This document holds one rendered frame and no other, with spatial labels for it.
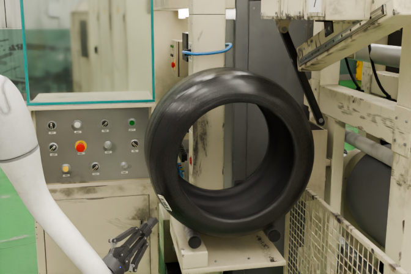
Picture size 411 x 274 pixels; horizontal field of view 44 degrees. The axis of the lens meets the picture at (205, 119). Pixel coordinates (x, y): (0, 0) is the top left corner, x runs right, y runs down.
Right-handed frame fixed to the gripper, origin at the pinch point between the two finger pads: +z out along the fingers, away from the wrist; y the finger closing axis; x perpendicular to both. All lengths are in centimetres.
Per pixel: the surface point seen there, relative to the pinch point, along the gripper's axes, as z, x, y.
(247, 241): 34, -2, 37
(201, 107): 28.7, 18.4, -22.3
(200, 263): 10.0, -1.1, 24.6
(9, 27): 487, -757, -138
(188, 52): 61, -4, -34
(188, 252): 9.0, -2.6, 18.9
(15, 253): 47, -229, 46
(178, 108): 25.5, 12.7, -25.5
